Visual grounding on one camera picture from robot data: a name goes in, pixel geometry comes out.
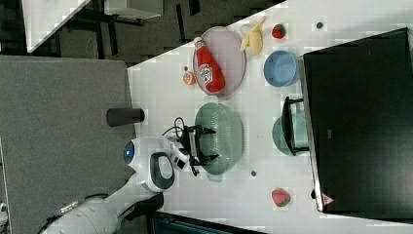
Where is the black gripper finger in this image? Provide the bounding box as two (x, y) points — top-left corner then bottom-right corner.
(194, 125), (215, 136)
(191, 154), (218, 166)

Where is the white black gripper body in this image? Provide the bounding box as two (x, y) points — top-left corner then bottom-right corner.
(165, 126), (197, 172)

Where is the green plastic strainer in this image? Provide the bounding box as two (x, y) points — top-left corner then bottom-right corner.
(195, 102), (244, 181)

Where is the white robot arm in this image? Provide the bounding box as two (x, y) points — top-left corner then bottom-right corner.
(37, 125), (218, 234)

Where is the orange slice toy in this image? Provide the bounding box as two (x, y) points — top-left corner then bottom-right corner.
(183, 71), (196, 86)

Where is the red ketchup bottle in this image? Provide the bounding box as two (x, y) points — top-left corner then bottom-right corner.
(194, 37), (225, 93)

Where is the lilac round plate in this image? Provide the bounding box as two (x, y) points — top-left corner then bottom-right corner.
(193, 26), (246, 98)

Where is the pink strawberry toy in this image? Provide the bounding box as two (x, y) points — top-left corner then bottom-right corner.
(272, 188), (290, 207)

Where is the blue plastic bowl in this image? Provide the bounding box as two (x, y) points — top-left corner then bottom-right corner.
(264, 50), (298, 88)

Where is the green plastic mug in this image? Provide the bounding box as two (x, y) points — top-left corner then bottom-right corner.
(272, 103), (309, 156)

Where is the peeled banana toy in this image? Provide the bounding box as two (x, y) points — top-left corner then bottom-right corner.
(241, 17), (266, 56)

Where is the red strawberry toy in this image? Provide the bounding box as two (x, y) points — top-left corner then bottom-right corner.
(272, 23), (286, 39)

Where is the grey padded panel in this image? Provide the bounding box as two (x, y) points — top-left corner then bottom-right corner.
(0, 56), (134, 234)

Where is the white side table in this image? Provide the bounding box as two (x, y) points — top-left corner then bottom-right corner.
(21, 0), (91, 54)

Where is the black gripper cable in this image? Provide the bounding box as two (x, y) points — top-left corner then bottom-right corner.
(161, 116), (187, 137)

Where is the black cylinder post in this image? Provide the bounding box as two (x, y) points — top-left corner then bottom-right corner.
(106, 108), (145, 127)

